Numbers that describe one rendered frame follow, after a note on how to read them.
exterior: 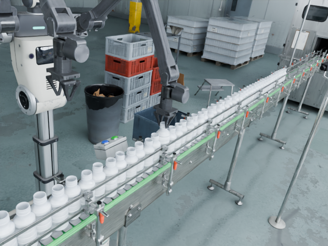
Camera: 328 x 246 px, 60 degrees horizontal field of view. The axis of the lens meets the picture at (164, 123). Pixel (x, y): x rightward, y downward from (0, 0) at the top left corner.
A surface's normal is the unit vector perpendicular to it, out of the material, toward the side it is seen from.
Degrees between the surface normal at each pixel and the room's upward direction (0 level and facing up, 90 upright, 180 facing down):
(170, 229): 0
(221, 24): 90
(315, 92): 90
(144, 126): 90
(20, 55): 90
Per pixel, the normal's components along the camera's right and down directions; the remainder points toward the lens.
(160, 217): 0.12, -0.89
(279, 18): -0.59, 0.29
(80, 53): 0.80, 0.35
